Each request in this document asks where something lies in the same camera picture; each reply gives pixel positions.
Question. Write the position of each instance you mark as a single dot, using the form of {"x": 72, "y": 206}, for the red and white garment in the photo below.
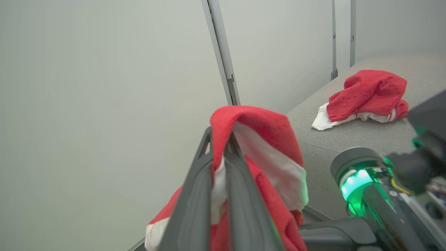
{"x": 369, "y": 92}
{"x": 264, "y": 129}

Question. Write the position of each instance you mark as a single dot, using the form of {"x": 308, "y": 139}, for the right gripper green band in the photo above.
{"x": 362, "y": 167}

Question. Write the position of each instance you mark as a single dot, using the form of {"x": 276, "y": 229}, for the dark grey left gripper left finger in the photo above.
{"x": 190, "y": 209}

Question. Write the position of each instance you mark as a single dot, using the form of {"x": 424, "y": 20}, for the grey metal partition post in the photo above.
{"x": 333, "y": 42}
{"x": 353, "y": 31}
{"x": 223, "y": 52}

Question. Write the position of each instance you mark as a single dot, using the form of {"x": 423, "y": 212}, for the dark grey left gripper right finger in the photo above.
{"x": 247, "y": 216}

